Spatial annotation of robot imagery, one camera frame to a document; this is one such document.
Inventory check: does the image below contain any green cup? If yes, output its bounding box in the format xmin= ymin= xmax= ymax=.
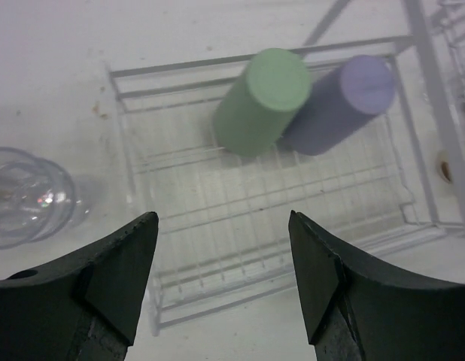
xmin=212 ymin=48 xmax=312 ymax=157

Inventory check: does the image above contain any low white wire rack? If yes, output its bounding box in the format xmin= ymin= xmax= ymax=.
xmin=108 ymin=36 xmax=464 ymax=335

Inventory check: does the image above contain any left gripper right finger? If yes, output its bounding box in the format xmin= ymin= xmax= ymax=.
xmin=288 ymin=211 xmax=465 ymax=360

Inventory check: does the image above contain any clear glass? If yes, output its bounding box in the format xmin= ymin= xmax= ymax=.
xmin=0 ymin=147 xmax=92 ymax=250

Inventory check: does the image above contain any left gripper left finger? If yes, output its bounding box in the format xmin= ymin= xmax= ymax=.
xmin=0 ymin=212 xmax=159 ymax=360

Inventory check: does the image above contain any purple cup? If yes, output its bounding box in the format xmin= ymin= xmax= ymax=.
xmin=282 ymin=55 xmax=396 ymax=156

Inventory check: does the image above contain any tall white wire rack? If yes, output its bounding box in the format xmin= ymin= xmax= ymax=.
xmin=403 ymin=1 xmax=465 ymax=227

